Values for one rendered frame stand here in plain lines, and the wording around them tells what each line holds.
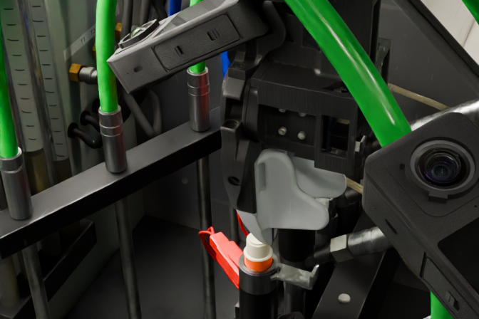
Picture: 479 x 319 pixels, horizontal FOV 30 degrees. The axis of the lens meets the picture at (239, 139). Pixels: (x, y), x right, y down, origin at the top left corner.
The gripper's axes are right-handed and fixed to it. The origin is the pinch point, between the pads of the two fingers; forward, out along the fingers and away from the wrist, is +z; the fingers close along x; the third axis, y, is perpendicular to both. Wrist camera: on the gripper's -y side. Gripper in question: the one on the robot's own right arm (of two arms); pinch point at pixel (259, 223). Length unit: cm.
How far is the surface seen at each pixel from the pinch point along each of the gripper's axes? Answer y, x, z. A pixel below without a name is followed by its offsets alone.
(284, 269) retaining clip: 1.8, 0.2, 3.8
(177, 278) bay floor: -19.2, 22.3, 32.4
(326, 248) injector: 2.6, 7.6, 7.9
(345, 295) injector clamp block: 3.1, 12.3, 17.2
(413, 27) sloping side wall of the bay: 2.9, 31.1, 0.2
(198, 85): -11.6, 15.2, 0.6
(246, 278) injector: -0.4, -1.4, 4.0
